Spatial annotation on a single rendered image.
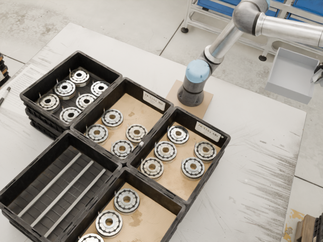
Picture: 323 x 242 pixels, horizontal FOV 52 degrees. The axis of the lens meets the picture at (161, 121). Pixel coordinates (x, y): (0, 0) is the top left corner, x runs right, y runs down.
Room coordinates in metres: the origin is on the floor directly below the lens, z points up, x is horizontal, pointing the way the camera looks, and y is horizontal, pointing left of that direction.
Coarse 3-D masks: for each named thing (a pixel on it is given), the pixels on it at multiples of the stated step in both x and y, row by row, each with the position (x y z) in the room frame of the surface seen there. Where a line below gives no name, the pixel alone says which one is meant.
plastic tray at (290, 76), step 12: (276, 60) 1.30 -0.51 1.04; (288, 60) 1.32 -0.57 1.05; (300, 60) 1.32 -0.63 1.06; (312, 60) 1.30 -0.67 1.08; (276, 72) 1.22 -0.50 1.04; (288, 72) 1.23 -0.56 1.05; (300, 72) 1.25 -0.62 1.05; (312, 72) 1.26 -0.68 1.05; (276, 84) 1.14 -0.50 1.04; (288, 84) 1.15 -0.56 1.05; (300, 84) 1.16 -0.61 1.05; (312, 84) 1.14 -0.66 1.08; (288, 96) 1.06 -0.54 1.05; (300, 96) 1.05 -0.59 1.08
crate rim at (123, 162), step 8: (120, 80) 1.10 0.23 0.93; (128, 80) 1.11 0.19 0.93; (112, 88) 1.04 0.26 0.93; (144, 88) 1.07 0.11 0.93; (104, 96) 0.98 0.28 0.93; (160, 96) 1.04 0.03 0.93; (96, 104) 0.92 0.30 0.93; (88, 112) 0.87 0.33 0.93; (168, 112) 0.95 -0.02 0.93; (80, 120) 0.82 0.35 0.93; (160, 120) 0.90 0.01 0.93; (72, 128) 0.77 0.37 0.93; (152, 128) 0.85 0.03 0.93; (144, 136) 0.80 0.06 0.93; (96, 144) 0.72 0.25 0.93; (120, 160) 0.66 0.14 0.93
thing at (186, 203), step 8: (184, 112) 0.97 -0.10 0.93; (200, 120) 0.94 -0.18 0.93; (216, 128) 0.91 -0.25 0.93; (152, 136) 0.80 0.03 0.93; (144, 144) 0.76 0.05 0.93; (224, 144) 0.83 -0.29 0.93; (136, 152) 0.71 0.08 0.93; (128, 160) 0.67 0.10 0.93; (216, 160) 0.74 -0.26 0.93; (208, 168) 0.70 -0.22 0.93; (144, 176) 0.61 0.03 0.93; (160, 184) 0.58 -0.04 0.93; (200, 184) 0.62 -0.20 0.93; (168, 192) 0.56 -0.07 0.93; (192, 192) 0.58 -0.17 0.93; (184, 200) 0.54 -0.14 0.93
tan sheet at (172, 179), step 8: (192, 136) 0.91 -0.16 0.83; (192, 144) 0.87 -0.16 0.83; (152, 152) 0.79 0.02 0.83; (184, 152) 0.81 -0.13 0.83; (192, 152) 0.82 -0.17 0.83; (176, 160) 0.77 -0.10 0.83; (152, 168) 0.71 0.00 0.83; (168, 168) 0.72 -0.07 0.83; (176, 168) 0.73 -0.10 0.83; (192, 168) 0.74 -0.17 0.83; (168, 176) 0.68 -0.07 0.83; (176, 176) 0.69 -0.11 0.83; (168, 184) 0.64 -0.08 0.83; (176, 184) 0.65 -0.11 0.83; (184, 184) 0.65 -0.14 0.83; (192, 184) 0.66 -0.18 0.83; (176, 192) 0.61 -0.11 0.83; (184, 192) 0.62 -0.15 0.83
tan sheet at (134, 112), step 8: (128, 96) 1.09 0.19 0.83; (120, 104) 1.03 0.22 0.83; (128, 104) 1.04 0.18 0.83; (136, 104) 1.05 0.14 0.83; (144, 104) 1.06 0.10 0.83; (128, 112) 0.99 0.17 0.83; (136, 112) 0.99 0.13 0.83; (144, 112) 1.00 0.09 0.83; (152, 112) 1.01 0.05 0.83; (128, 120) 0.94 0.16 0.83; (136, 120) 0.95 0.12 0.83; (144, 120) 0.96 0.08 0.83; (152, 120) 0.97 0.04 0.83; (120, 128) 0.89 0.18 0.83; (112, 136) 0.83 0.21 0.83; (120, 136) 0.84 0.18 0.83; (104, 144) 0.78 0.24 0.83
